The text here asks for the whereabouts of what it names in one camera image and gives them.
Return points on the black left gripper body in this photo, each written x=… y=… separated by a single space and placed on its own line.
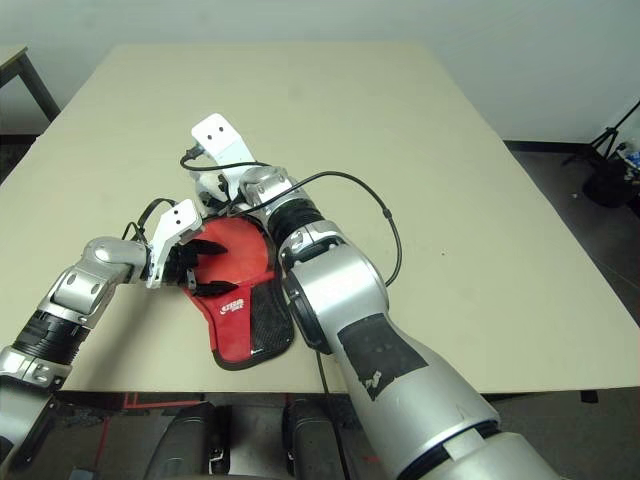
x=179 y=265

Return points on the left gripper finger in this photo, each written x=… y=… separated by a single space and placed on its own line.
x=205 y=249
x=212 y=289

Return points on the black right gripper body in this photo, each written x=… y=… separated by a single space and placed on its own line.
x=229 y=204

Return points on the red black paddle case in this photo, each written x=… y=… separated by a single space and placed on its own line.
x=235 y=340

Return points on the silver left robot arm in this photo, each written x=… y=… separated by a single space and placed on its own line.
x=90 y=285

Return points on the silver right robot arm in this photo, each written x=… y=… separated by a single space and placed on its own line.
x=340 y=290

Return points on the black robot foot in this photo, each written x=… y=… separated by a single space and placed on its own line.
x=221 y=442

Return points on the grey left robot leg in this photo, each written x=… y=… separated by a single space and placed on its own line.
x=185 y=442

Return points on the grey robot leg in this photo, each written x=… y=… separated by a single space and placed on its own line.
x=312 y=442
x=185 y=442

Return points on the grey right robot leg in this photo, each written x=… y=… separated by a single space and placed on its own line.
x=312 y=442

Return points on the beige side table black legs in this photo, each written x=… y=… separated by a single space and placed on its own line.
x=37 y=85

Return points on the grey floor box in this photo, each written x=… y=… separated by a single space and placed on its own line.
x=82 y=474

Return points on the black waste bin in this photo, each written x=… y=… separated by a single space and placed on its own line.
x=607 y=185

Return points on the black tripod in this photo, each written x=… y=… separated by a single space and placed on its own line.
x=610 y=135

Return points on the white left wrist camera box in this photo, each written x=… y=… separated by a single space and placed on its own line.
x=177 y=217

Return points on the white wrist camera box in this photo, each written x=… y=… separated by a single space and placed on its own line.
x=215 y=132
x=177 y=217

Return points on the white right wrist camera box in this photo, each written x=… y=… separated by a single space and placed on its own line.
x=215 y=132

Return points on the black table bracket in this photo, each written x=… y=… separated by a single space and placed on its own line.
x=590 y=397

